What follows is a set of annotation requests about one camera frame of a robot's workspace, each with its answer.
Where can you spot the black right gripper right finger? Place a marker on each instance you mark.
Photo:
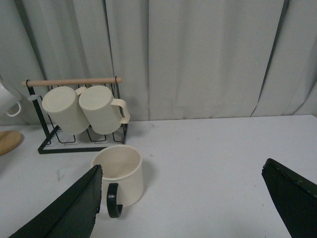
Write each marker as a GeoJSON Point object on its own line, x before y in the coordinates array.
{"type": "Point", "coordinates": [294, 197]}

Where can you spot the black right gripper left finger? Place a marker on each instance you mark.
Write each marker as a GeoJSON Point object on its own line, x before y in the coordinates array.
{"type": "Point", "coordinates": [71, 215]}

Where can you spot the cream mug with black handle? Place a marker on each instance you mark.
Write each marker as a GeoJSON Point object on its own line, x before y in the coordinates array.
{"type": "Point", "coordinates": [122, 179]}

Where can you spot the wooden board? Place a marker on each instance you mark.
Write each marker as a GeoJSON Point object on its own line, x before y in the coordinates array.
{"type": "Point", "coordinates": [9, 140]}

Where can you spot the cream ribbed mug right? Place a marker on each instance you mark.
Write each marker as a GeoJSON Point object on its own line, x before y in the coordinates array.
{"type": "Point", "coordinates": [104, 112]}

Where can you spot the cream ribbed mug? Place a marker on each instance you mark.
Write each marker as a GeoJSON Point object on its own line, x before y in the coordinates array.
{"type": "Point", "coordinates": [104, 112]}
{"type": "Point", "coordinates": [62, 105]}

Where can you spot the cream ribbed mug left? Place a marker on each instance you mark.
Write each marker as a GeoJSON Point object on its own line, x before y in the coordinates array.
{"type": "Point", "coordinates": [62, 105]}

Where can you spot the white ceramic pitcher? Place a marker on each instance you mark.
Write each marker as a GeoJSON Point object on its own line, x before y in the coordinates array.
{"type": "Point", "coordinates": [9, 97]}

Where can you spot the grey curtain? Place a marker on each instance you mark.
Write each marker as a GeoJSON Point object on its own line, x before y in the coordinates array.
{"type": "Point", "coordinates": [179, 59]}

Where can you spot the black wire mug rack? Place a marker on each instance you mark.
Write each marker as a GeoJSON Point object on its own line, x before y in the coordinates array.
{"type": "Point", "coordinates": [83, 142]}

